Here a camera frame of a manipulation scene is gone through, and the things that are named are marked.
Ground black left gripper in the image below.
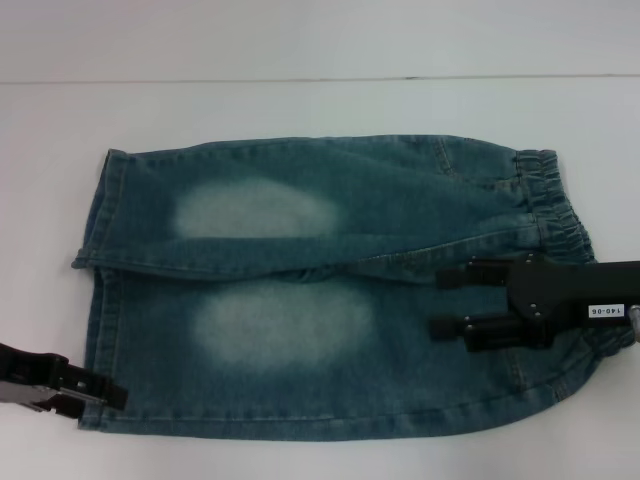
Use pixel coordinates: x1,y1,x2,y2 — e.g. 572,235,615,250
0,342,129,419

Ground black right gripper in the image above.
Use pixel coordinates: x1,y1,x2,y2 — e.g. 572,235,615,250
430,252,640,355

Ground blue denim shorts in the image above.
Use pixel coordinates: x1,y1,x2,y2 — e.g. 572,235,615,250
71,134,621,444

